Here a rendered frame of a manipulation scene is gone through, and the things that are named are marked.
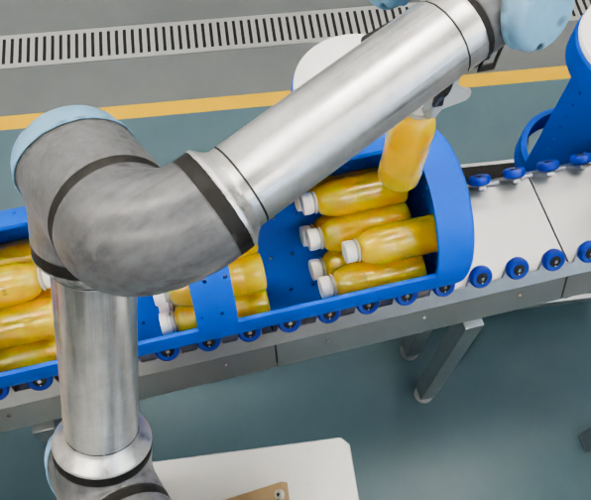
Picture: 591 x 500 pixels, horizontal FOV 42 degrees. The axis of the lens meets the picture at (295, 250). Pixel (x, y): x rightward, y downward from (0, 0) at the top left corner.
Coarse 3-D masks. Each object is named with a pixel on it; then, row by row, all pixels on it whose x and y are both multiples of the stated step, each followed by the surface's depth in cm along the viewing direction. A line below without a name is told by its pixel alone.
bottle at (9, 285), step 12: (12, 264) 121; (24, 264) 122; (0, 276) 119; (12, 276) 120; (24, 276) 120; (36, 276) 121; (0, 288) 119; (12, 288) 119; (24, 288) 120; (36, 288) 121; (0, 300) 120; (12, 300) 120; (24, 300) 121
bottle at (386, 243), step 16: (384, 224) 132; (400, 224) 131; (416, 224) 131; (432, 224) 131; (368, 240) 130; (384, 240) 130; (400, 240) 130; (416, 240) 131; (432, 240) 131; (368, 256) 130; (384, 256) 130; (400, 256) 131; (416, 256) 133
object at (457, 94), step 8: (456, 80) 99; (456, 88) 100; (464, 88) 101; (448, 96) 101; (456, 96) 102; (464, 96) 102; (424, 104) 103; (448, 104) 103; (424, 112) 104; (432, 112) 102
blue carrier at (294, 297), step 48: (432, 144) 127; (432, 192) 123; (0, 240) 135; (288, 240) 147; (192, 288) 118; (288, 288) 143; (384, 288) 128; (432, 288) 134; (144, 336) 136; (192, 336) 124; (0, 384) 121
